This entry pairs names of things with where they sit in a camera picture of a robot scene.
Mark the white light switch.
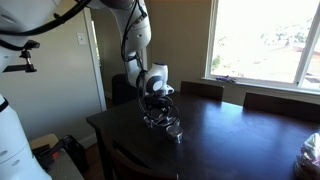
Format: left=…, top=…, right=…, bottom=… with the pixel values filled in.
left=77, top=33, right=87, bottom=45

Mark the dark chair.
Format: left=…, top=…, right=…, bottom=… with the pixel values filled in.
left=243, top=92, right=320, bottom=123
left=180, top=81, right=224, bottom=101

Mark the rounded wooden chair near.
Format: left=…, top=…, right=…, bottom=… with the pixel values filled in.
left=101, top=131, right=179, bottom=180

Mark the purple item on windowsill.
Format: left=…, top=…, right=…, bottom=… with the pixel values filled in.
left=216, top=76, right=236, bottom=83

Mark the large steel measuring cup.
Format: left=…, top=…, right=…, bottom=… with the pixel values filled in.
left=166, top=125, right=183, bottom=143

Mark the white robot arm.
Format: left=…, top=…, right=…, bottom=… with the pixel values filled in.
left=0, top=0, right=151, bottom=180

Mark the dark chair far left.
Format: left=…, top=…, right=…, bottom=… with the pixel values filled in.
left=180, top=81, right=224, bottom=101

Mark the plastic bag of food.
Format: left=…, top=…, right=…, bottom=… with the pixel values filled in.
left=294, top=133, right=320, bottom=180

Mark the black camera on mount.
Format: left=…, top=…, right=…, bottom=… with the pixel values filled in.
left=0, top=40, right=40, bottom=73

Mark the dark chair far right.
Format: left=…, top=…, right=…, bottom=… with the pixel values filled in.
left=243, top=92, right=320, bottom=123

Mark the black upholstered chair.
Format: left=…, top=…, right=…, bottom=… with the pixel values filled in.
left=112, top=74, right=137, bottom=105

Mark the dark wooden dining table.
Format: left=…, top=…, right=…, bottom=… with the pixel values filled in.
left=87, top=93, right=320, bottom=180

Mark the black toolbox red latch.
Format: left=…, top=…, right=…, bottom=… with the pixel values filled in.
left=31, top=134, right=90, bottom=174

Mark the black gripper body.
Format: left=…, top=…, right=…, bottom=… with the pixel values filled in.
left=144, top=96, right=179, bottom=128

